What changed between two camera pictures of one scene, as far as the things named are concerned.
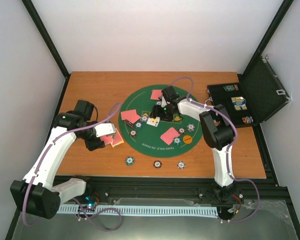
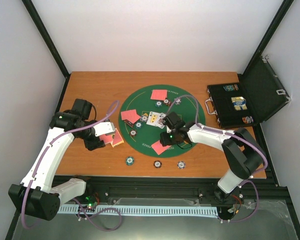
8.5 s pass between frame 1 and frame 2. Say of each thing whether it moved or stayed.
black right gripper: moved
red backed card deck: stayed
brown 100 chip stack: stayed
